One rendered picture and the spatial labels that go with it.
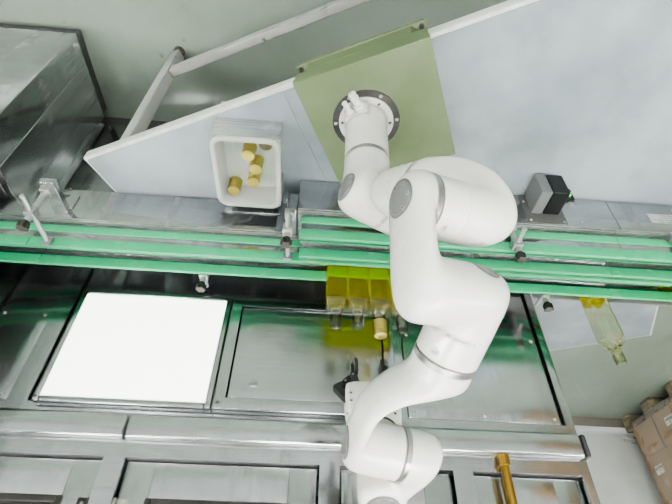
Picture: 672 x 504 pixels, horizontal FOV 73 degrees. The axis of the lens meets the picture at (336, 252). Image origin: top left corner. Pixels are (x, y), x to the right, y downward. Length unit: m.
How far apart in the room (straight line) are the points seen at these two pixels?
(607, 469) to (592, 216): 3.82
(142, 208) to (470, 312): 1.08
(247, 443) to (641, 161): 1.27
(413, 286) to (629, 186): 1.12
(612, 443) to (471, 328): 4.69
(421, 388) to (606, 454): 4.58
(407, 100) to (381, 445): 0.73
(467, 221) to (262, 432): 0.79
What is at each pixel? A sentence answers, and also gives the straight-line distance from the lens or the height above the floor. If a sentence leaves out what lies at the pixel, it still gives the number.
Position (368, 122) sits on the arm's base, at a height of 0.92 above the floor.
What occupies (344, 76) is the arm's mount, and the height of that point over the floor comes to 0.84.
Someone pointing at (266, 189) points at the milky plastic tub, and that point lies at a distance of 1.32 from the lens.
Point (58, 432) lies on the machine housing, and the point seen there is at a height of 1.39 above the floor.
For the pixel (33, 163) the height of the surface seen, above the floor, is 0.61.
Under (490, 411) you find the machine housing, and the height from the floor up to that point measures 1.28.
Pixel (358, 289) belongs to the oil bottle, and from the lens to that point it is 1.22.
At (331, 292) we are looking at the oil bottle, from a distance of 1.20.
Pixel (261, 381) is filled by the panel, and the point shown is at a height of 1.24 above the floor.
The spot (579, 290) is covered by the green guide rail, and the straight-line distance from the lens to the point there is 1.53.
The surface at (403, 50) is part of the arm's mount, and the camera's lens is 1.03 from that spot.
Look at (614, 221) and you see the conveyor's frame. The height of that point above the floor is 0.84.
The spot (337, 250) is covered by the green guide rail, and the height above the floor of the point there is 0.94.
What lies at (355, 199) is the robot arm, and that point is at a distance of 0.84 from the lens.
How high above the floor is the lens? 1.78
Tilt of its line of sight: 42 degrees down
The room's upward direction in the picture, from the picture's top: 179 degrees counter-clockwise
